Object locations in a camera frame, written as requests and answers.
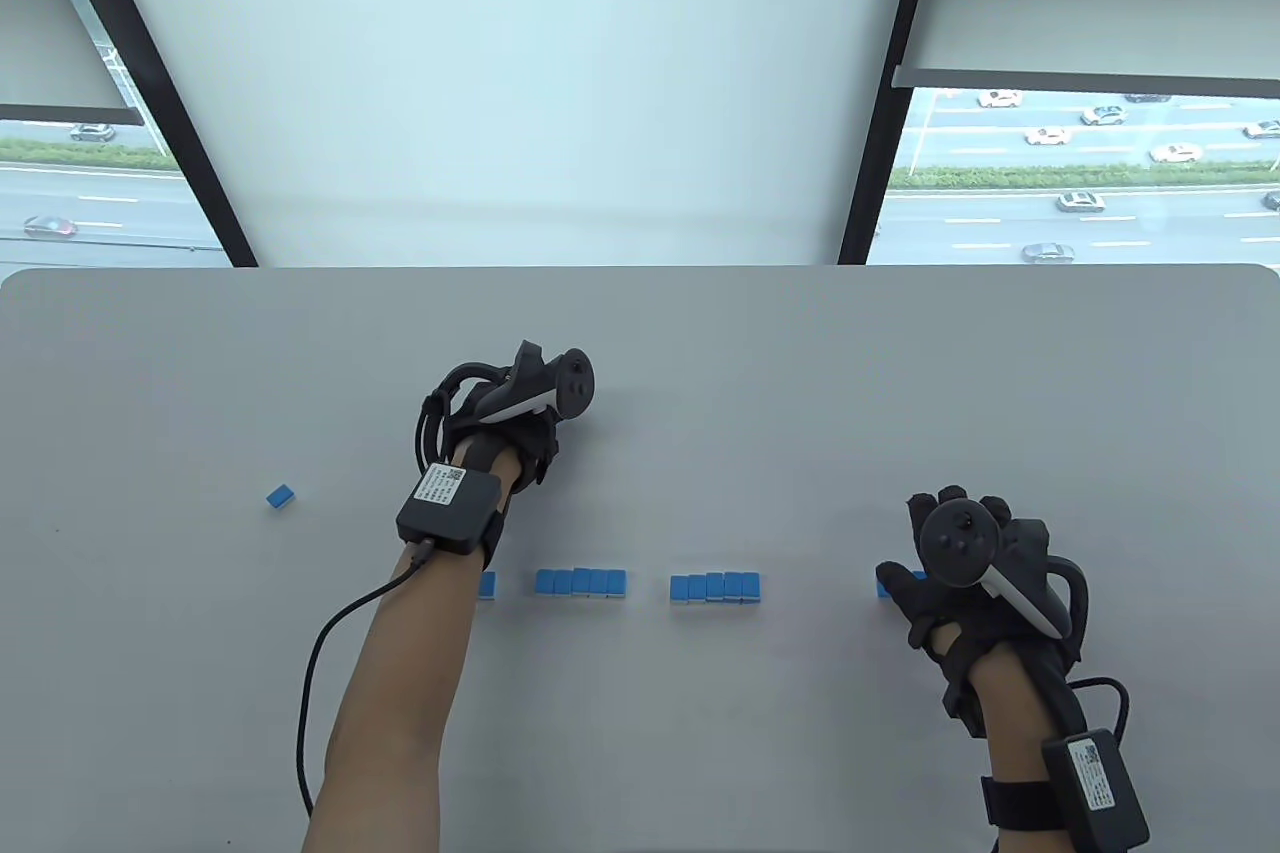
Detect black window frame pillar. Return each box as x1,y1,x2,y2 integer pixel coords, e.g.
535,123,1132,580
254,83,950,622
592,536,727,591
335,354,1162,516
40,0,263,269
838,0,949,266

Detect black white handheld controller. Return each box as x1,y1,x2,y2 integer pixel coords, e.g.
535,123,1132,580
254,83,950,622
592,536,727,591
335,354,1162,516
920,500,1091,641
418,340,598,476

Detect person's left hand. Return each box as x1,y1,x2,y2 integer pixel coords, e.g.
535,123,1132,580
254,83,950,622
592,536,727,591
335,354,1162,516
440,373,563,496

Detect wide white roller blind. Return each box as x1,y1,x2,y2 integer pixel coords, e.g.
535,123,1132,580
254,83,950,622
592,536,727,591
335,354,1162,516
88,0,921,266

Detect person's left forearm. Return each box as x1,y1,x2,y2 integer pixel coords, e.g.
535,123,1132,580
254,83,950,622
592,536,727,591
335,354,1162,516
300,441,523,853

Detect person's right forearm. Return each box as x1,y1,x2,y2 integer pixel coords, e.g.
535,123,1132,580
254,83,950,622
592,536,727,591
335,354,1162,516
970,648,1116,853

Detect person's right hand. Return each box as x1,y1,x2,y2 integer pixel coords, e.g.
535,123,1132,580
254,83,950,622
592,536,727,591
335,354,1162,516
877,485,1089,741

